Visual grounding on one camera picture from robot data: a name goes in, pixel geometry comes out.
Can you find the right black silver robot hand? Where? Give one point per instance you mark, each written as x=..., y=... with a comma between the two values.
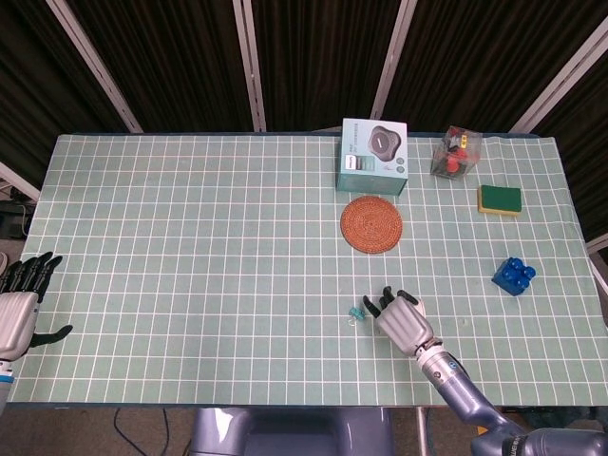
x=404, y=325

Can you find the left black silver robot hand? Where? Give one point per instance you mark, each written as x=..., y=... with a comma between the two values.
x=16, y=318

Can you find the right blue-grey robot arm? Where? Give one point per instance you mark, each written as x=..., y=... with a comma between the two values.
x=480, y=408

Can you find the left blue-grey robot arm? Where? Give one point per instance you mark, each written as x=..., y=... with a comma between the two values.
x=5, y=380

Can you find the green grid cutting mat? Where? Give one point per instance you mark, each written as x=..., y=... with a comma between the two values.
x=214, y=285

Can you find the small teal clip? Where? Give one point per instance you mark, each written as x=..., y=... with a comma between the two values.
x=356, y=313

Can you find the black device on floor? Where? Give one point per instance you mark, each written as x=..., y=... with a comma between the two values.
x=13, y=218

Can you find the round woven brown coaster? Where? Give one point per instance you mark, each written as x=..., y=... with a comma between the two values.
x=371, y=225

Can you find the metal table leg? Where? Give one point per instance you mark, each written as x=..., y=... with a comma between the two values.
x=422, y=432

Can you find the blue toy building block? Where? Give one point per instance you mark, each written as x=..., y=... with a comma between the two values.
x=513, y=278

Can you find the yellow floor tape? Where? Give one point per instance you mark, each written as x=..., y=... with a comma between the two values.
x=482, y=430

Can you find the blue-grey robot torso base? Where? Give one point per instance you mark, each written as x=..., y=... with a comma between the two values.
x=290, y=434

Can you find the green yellow sponge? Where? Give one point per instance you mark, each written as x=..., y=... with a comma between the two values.
x=499, y=197

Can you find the dark green floor box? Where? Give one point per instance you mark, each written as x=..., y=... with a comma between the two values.
x=546, y=417

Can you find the teal speaker product box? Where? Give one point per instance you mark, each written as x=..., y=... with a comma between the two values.
x=373, y=157

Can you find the clear box with red toys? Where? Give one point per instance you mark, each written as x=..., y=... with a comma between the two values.
x=453, y=157

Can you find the grey partition frame post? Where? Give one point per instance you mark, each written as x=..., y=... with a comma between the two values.
x=95, y=66
x=598, y=243
x=393, y=59
x=19, y=180
x=251, y=66
x=560, y=76

